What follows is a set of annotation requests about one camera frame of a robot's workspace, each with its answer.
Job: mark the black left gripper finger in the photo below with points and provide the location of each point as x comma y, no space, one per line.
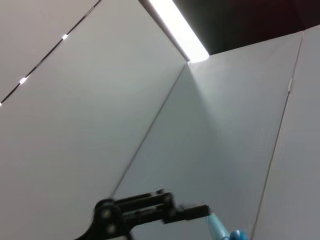
185,213

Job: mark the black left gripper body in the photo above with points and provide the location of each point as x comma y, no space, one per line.
107,222

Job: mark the blue scissors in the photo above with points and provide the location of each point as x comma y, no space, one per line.
217,225

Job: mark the white ceiling light strip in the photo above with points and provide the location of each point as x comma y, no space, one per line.
180,27

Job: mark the black ceiling light track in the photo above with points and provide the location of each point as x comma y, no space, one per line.
65,37

